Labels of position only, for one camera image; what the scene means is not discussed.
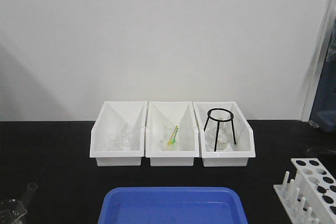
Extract clear glass test tube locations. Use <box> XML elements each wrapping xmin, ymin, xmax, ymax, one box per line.
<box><xmin>16</xmin><ymin>183</ymin><xmax>38</xmax><ymax>209</ymax></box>

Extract grey-blue pegboard drying rack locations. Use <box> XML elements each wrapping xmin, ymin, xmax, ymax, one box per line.
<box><xmin>309</xmin><ymin>24</ymin><xmax>335</xmax><ymax>132</ymax></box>

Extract white test tube rack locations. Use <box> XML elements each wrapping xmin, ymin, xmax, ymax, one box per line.
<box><xmin>273</xmin><ymin>158</ymin><xmax>335</xmax><ymax>224</ymax></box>

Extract middle white storage bin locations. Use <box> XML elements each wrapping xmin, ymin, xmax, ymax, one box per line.
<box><xmin>145</xmin><ymin>101</ymin><xmax>200</xmax><ymax>167</ymax></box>

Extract white storage bin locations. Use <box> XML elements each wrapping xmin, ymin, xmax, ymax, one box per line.
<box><xmin>193</xmin><ymin>101</ymin><xmax>256</xmax><ymax>167</ymax></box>
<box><xmin>145</xmin><ymin>101</ymin><xmax>200</xmax><ymax>167</ymax></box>
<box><xmin>89</xmin><ymin>101</ymin><xmax>148</xmax><ymax>167</ymax></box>

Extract glass beaker in middle bin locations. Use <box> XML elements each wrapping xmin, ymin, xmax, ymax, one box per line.
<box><xmin>161</xmin><ymin>120</ymin><xmax>186</xmax><ymax>151</ymax></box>

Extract yellow green dropper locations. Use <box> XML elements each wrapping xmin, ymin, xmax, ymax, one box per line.
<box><xmin>167</xmin><ymin>125</ymin><xmax>179</xmax><ymax>145</ymax></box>

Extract glassware in left bin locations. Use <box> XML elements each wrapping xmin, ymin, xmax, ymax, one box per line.
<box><xmin>107</xmin><ymin>124</ymin><xmax>133</xmax><ymax>151</ymax></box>

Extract glass flask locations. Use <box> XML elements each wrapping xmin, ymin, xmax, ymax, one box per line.
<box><xmin>206</xmin><ymin>119</ymin><xmax>231</xmax><ymax>152</ymax></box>

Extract left white storage bin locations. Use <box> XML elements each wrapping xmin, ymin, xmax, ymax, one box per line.
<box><xmin>89</xmin><ymin>101</ymin><xmax>148</xmax><ymax>167</ymax></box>

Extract right white storage bin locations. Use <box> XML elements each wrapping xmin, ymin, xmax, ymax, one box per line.
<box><xmin>193</xmin><ymin>101</ymin><xmax>256</xmax><ymax>167</ymax></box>

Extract blue plastic tray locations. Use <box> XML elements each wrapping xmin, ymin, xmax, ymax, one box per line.
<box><xmin>98</xmin><ymin>187</ymin><xmax>248</xmax><ymax>223</ymax></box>

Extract crumpled plastic scrap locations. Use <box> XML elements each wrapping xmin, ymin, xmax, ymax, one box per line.
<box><xmin>308</xmin><ymin>120</ymin><xmax>320</xmax><ymax>129</ymax></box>

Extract black wire tripod stand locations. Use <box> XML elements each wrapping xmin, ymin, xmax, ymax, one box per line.
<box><xmin>203</xmin><ymin>108</ymin><xmax>237</xmax><ymax>144</ymax></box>

